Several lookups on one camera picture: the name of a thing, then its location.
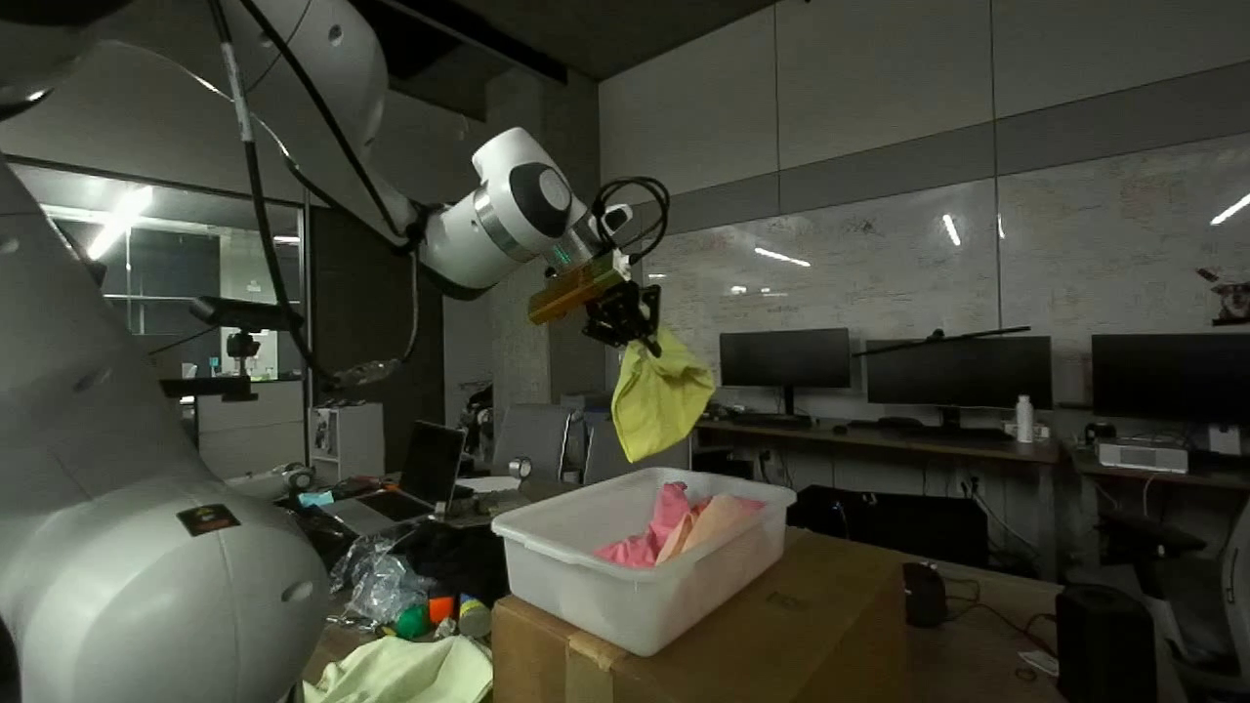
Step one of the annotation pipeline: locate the peach printed cloth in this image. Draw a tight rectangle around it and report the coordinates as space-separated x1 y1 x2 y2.
653 496 762 562

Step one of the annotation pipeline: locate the white plastic bowl tub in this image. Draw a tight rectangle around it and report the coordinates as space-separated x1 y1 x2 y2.
493 469 798 655

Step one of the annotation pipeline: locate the white spray bottle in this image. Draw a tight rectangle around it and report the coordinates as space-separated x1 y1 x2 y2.
1013 394 1035 446

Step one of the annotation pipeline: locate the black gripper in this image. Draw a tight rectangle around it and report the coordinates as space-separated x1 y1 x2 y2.
586 280 662 349

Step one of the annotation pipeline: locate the middle black monitor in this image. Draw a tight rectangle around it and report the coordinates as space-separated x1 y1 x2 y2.
864 337 1052 411

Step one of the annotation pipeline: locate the yellow cloth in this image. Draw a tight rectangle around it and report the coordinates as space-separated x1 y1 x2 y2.
611 329 716 465

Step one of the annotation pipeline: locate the pink cloth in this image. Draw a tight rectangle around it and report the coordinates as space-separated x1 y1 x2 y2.
599 479 702 569

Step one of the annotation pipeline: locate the pale green fluffy towel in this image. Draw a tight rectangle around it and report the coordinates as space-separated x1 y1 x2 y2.
300 635 493 703

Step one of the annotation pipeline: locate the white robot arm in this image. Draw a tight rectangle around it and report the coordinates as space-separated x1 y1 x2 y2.
0 0 615 703

